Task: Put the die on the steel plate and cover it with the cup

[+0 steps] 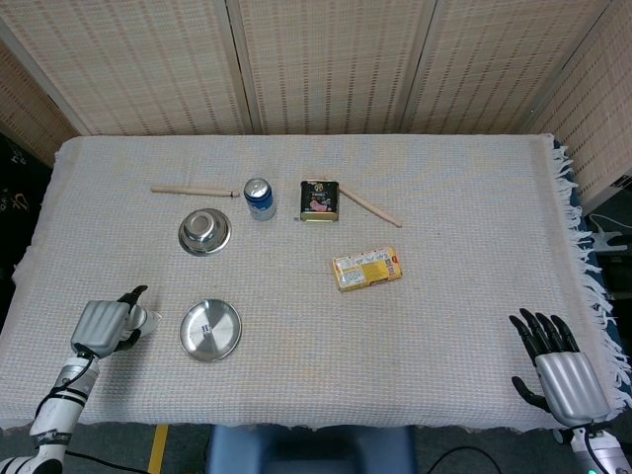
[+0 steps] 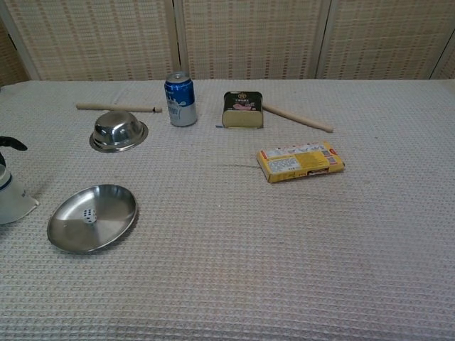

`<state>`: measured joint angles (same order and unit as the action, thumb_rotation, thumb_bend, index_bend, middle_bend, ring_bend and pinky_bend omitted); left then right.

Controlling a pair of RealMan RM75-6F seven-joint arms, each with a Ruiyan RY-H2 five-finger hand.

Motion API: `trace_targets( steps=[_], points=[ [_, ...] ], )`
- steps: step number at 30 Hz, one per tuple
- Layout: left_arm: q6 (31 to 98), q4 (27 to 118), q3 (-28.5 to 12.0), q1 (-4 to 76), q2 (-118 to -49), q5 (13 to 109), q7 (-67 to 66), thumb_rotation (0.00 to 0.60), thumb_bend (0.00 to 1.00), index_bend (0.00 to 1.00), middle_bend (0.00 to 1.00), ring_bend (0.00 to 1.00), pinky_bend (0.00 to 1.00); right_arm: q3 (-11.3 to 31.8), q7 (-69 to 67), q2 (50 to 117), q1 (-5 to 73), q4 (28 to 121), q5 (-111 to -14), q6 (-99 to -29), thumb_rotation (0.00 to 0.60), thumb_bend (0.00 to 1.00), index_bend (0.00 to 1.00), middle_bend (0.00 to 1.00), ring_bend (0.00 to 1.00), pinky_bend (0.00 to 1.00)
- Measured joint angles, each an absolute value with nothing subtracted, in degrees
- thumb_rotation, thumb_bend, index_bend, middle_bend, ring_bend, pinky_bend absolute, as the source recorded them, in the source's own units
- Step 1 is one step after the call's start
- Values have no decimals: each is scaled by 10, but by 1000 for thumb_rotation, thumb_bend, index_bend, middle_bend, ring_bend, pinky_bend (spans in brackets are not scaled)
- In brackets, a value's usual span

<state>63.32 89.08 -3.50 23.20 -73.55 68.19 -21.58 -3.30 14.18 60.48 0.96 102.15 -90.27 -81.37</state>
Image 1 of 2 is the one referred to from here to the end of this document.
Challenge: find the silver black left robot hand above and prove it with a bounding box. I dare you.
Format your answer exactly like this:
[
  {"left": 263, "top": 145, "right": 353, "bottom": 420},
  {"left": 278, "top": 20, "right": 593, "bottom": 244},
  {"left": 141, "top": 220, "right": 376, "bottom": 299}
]
[{"left": 70, "top": 284, "right": 149, "bottom": 359}]

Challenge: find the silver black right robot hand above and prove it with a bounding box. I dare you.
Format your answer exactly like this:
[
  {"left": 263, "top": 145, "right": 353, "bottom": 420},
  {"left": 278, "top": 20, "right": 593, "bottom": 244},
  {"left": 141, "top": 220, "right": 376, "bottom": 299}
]
[{"left": 508, "top": 308, "right": 612, "bottom": 429}]

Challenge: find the white paper cup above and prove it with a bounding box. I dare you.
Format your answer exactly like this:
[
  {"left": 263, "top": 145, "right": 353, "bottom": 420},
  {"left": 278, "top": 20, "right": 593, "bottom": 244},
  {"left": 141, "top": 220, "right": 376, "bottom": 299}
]
[{"left": 128, "top": 305, "right": 163, "bottom": 338}]

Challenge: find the round stainless steel plate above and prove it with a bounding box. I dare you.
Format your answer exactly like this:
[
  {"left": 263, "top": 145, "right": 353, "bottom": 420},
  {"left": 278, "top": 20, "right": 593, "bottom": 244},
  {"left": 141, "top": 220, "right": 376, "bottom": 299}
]
[{"left": 179, "top": 298, "right": 244, "bottom": 363}]

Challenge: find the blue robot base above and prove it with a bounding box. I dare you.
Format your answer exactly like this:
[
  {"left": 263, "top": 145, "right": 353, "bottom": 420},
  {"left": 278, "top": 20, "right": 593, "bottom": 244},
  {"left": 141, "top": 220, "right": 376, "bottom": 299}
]
[{"left": 204, "top": 424, "right": 419, "bottom": 474}]

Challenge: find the short yellow floor tape strip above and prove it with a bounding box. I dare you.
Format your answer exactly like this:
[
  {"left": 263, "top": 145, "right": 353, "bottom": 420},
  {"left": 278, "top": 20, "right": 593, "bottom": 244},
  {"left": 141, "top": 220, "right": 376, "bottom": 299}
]
[{"left": 146, "top": 424, "right": 170, "bottom": 474}]

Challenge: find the upturned stainless steel bowl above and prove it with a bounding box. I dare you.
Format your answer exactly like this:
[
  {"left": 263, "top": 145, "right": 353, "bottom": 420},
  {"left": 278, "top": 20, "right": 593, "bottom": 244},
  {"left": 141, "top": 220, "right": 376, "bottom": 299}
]
[{"left": 177, "top": 207, "right": 233, "bottom": 258}]

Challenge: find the white woven fringed tablecloth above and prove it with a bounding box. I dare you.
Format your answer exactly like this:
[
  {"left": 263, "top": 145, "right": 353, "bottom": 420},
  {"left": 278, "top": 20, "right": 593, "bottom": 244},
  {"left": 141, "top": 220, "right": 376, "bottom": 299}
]
[{"left": 0, "top": 133, "right": 621, "bottom": 435}]

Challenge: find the black printed garment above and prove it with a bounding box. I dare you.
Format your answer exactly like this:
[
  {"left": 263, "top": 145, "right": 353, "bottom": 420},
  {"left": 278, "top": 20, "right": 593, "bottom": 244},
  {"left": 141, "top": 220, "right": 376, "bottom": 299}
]
[{"left": 0, "top": 130, "right": 53, "bottom": 337}]

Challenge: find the wooden rolling stick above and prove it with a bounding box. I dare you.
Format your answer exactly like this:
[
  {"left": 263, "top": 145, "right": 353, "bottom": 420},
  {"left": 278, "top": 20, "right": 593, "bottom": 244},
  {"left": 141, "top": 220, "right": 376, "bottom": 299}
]
[{"left": 150, "top": 184, "right": 241, "bottom": 199}]

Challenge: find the blue soda can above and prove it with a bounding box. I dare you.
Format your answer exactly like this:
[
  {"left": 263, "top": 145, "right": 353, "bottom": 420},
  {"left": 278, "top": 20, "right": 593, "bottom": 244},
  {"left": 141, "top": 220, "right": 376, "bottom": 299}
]
[{"left": 243, "top": 177, "right": 277, "bottom": 222}]

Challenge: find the yellow biscuit packet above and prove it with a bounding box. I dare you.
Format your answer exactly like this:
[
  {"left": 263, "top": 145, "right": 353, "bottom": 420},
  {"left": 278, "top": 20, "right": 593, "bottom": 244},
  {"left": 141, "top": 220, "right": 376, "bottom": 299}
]
[{"left": 331, "top": 246, "right": 404, "bottom": 294}]

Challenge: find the black luncheon meat tin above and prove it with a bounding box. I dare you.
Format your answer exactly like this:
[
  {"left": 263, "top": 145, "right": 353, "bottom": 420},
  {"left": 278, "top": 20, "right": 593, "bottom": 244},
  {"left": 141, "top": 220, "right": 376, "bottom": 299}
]
[{"left": 294, "top": 180, "right": 341, "bottom": 224}]

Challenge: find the wooden drumstick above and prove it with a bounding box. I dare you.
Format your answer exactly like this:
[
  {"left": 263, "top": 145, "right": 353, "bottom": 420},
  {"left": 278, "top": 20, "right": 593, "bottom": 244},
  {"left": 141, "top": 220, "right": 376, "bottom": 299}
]
[{"left": 338, "top": 185, "right": 404, "bottom": 229}]

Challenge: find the beige woven folding screen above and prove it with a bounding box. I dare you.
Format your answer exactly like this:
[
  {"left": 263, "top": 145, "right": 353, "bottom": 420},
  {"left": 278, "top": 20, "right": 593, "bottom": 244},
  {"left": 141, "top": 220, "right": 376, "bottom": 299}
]
[{"left": 0, "top": 0, "right": 632, "bottom": 208}]

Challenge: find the black floor cable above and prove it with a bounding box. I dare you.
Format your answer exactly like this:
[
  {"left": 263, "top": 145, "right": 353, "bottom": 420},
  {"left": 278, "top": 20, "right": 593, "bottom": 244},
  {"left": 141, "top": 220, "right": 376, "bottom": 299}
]
[{"left": 429, "top": 445, "right": 500, "bottom": 474}]

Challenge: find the white metal bracket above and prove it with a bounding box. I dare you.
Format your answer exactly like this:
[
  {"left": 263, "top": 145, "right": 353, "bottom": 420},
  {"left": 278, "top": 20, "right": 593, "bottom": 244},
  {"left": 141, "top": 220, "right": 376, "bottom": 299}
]
[{"left": 590, "top": 214, "right": 628, "bottom": 256}]

